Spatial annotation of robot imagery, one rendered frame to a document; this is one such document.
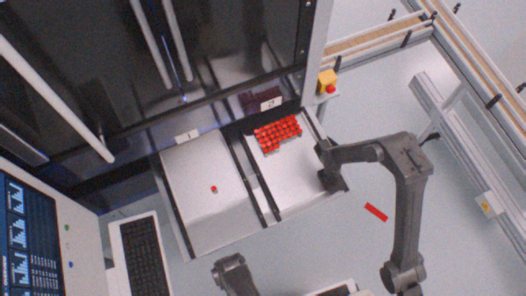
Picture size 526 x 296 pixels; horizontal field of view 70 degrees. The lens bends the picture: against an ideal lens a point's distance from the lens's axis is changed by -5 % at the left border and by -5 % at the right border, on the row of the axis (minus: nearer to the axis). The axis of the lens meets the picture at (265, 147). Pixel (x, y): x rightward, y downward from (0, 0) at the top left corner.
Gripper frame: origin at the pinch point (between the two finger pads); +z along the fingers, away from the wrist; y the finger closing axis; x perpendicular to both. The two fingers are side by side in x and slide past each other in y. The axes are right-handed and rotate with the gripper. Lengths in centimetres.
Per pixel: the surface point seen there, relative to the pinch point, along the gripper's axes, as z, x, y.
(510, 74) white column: 39, -142, 34
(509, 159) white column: 87, -140, 3
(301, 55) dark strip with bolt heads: -41, -4, 31
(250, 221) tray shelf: 2.4, 32.0, 2.6
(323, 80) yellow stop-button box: -18.4, -15.5, 35.3
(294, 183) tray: 1.3, 10.5, 9.0
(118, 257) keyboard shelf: 7, 84, 13
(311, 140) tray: -1.1, -3.6, 22.7
